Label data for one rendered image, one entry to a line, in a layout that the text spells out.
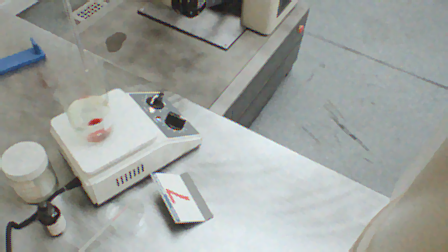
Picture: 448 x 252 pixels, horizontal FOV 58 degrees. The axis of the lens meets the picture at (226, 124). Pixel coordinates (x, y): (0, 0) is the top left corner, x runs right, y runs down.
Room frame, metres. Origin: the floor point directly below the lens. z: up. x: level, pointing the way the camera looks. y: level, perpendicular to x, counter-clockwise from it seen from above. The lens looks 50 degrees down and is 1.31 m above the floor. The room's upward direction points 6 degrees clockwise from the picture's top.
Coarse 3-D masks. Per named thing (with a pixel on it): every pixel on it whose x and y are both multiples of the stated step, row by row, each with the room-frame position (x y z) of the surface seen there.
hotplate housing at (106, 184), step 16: (128, 96) 0.45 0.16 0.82; (160, 144) 0.36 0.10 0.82; (176, 144) 0.38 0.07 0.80; (192, 144) 0.40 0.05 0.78; (128, 160) 0.33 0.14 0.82; (144, 160) 0.34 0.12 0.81; (160, 160) 0.36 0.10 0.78; (80, 176) 0.30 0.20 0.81; (96, 176) 0.29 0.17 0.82; (112, 176) 0.30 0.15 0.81; (128, 176) 0.32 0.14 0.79; (144, 176) 0.34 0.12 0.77; (96, 192) 0.28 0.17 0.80; (112, 192) 0.30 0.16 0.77
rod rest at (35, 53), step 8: (32, 40) 0.61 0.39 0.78; (32, 48) 0.61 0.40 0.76; (40, 48) 0.61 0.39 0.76; (8, 56) 0.58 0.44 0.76; (16, 56) 0.58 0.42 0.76; (24, 56) 0.58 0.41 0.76; (32, 56) 0.59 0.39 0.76; (40, 56) 0.59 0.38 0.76; (0, 64) 0.56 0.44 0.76; (8, 64) 0.56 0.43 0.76; (16, 64) 0.56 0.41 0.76; (24, 64) 0.57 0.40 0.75; (0, 72) 0.54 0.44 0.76
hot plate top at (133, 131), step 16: (112, 96) 0.43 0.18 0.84; (128, 112) 0.40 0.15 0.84; (64, 128) 0.36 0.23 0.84; (128, 128) 0.37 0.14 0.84; (144, 128) 0.37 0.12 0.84; (64, 144) 0.33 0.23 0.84; (80, 144) 0.33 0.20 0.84; (112, 144) 0.34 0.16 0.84; (128, 144) 0.34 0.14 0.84; (144, 144) 0.35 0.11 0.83; (80, 160) 0.31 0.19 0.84; (96, 160) 0.31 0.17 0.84; (112, 160) 0.31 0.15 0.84
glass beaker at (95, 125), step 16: (80, 80) 0.39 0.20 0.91; (96, 80) 0.39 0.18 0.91; (64, 96) 0.36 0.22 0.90; (80, 96) 0.38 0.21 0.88; (64, 112) 0.34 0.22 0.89; (80, 112) 0.33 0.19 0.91; (96, 112) 0.34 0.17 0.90; (112, 112) 0.37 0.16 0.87; (80, 128) 0.33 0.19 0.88; (96, 128) 0.34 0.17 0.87; (112, 128) 0.36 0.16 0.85; (96, 144) 0.33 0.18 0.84
